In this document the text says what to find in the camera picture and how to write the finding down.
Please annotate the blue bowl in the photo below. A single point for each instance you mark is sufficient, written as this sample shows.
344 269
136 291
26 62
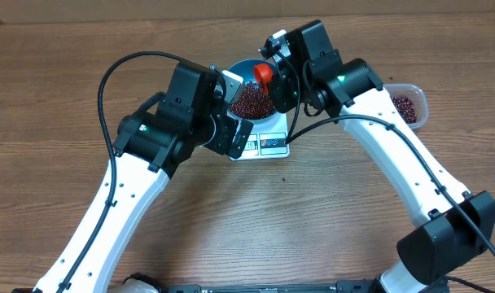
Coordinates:
244 69

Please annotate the red beans in bowl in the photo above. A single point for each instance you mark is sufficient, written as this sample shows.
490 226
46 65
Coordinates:
253 103

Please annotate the white digital kitchen scale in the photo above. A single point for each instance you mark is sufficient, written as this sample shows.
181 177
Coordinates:
267 139

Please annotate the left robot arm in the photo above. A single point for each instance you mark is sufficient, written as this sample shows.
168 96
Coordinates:
151 143

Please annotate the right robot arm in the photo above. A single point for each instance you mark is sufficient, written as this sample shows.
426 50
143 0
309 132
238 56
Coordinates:
451 225

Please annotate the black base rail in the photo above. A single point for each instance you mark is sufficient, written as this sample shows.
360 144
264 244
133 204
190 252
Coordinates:
343 286

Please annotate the clear plastic container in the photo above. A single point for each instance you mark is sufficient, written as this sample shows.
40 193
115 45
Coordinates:
416 95

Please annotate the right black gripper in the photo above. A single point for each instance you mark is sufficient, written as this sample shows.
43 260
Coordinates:
278 89

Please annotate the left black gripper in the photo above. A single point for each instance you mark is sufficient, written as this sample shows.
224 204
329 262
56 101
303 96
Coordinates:
239 138

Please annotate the red measuring scoop blue handle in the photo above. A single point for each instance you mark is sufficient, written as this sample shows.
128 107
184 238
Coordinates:
263 74

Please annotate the red adzuki beans in container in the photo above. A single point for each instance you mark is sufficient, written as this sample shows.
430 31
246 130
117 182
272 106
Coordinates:
405 107

